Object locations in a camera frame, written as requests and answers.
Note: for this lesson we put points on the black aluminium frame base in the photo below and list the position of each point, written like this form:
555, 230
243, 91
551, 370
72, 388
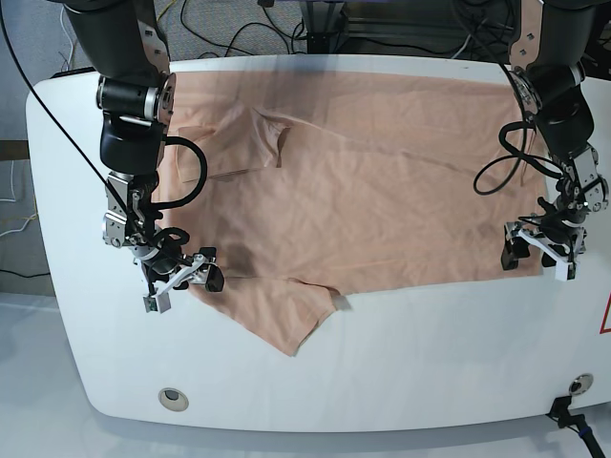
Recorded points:
326, 24

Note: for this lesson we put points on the table cable grommet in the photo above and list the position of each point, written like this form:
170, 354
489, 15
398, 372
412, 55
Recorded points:
173, 399
581, 384

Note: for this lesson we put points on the right table cable grommet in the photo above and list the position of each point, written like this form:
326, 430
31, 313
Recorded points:
581, 384

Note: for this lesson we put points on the left table cable grommet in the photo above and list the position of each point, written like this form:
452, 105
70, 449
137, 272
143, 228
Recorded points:
173, 399

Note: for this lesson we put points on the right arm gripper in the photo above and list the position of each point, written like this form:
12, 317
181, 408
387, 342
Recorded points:
160, 275

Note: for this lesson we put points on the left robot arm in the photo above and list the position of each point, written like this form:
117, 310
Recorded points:
546, 74

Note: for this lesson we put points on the peach T-shirt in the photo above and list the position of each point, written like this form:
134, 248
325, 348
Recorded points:
326, 184

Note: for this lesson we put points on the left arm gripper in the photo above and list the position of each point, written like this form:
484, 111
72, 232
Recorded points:
560, 244

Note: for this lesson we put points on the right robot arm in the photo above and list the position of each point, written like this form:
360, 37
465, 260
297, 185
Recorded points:
135, 94

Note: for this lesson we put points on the black clamp with cable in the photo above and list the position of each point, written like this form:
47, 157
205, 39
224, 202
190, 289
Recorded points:
560, 414

